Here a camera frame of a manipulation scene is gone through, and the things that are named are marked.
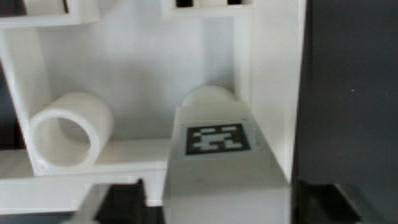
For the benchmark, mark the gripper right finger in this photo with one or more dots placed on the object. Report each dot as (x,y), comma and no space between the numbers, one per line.
(332,204)

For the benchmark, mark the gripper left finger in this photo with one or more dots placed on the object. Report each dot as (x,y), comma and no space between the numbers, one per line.
(115,206)

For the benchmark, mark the white chair leg with tag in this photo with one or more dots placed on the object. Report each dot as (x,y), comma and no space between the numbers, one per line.
(227,188)

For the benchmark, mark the white chair seat part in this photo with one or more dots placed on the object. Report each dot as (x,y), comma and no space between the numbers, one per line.
(106,58)

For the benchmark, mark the white boundary fence frame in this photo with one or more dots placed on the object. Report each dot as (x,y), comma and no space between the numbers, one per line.
(53,193)

